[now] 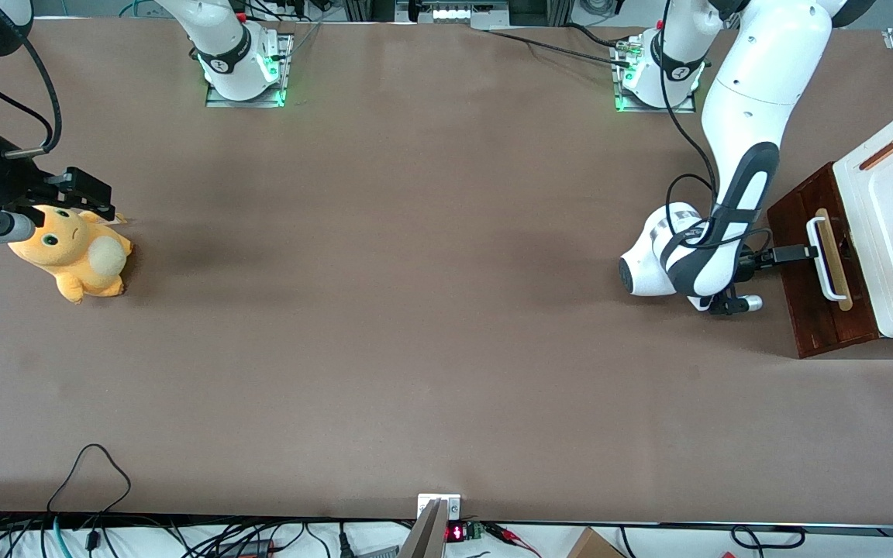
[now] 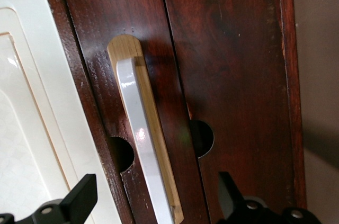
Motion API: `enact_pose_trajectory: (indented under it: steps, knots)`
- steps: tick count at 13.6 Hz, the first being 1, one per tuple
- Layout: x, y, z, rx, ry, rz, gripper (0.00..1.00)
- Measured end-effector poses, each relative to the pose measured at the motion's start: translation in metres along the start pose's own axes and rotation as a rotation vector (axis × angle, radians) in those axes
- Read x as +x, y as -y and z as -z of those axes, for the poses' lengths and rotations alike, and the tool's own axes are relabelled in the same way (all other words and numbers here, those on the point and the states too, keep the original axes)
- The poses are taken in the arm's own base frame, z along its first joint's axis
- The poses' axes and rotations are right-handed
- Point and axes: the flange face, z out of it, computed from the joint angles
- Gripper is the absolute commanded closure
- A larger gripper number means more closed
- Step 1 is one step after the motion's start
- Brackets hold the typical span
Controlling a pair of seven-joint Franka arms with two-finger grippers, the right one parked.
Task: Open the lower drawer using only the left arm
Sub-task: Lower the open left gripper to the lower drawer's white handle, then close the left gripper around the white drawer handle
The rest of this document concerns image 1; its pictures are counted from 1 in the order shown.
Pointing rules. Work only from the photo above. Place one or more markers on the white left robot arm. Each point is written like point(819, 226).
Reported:
point(756, 77)

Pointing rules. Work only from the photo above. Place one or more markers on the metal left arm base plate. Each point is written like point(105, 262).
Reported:
point(652, 108)

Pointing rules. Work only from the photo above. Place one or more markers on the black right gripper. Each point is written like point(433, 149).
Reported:
point(6, 183)

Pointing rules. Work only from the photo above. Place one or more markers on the yellow plush toy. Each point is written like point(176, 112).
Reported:
point(82, 263)

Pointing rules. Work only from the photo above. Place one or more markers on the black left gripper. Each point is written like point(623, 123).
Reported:
point(791, 253)

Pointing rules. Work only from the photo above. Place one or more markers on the black power adapter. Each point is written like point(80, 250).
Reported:
point(249, 549)

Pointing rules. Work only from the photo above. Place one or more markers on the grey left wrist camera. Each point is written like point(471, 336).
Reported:
point(753, 303)

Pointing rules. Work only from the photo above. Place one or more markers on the small green circuit board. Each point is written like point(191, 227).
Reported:
point(475, 531)

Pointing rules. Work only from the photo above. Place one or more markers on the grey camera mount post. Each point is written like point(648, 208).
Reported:
point(427, 535)

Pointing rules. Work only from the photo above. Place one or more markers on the white lit device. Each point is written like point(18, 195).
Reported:
point(454, 12)

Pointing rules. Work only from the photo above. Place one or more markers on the small red display module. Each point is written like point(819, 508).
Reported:
point(456, 533)

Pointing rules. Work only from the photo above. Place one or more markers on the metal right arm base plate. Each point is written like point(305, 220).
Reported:
point(285, 70)

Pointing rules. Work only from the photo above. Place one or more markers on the brown cardboard box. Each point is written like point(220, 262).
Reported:
point(594, 545)

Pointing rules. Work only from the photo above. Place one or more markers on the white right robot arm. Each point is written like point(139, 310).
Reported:
point(229, 46)

